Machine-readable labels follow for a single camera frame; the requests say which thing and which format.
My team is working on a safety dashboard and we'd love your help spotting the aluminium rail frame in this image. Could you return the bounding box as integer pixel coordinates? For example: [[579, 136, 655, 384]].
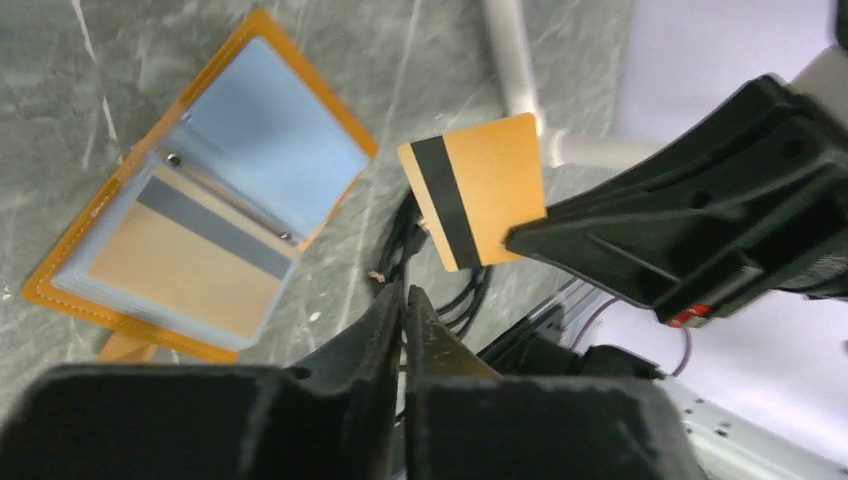
[[656, 377, 847, 480]]

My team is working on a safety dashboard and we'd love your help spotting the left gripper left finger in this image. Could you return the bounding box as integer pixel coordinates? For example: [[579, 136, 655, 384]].
[[1, 285, 403, 479]]

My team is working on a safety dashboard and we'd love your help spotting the gold card with black stripe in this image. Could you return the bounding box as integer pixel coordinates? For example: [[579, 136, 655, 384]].
[[397, 113, 546, 272]]

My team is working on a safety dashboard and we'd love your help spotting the orange card holder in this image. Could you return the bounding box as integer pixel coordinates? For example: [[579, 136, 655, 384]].
[[23, 10, 378, 363]]

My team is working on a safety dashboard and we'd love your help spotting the coiled black cable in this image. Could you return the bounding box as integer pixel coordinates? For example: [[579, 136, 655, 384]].
[[374, 192, 495, 339]]

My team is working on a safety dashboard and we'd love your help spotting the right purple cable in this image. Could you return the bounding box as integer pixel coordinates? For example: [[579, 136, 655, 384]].
[[569, 296, 694, 379]]

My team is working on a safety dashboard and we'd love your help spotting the white PVC pipe frame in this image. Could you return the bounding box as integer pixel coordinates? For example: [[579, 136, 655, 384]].
[[482, 0, 664, 171]]

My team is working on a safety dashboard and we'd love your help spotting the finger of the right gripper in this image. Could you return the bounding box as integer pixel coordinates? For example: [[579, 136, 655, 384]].
[[505, 75, 847, 326]]

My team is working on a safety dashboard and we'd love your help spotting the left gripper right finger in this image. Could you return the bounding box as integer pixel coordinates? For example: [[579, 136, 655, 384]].
[[404, 286, 706, 479]]

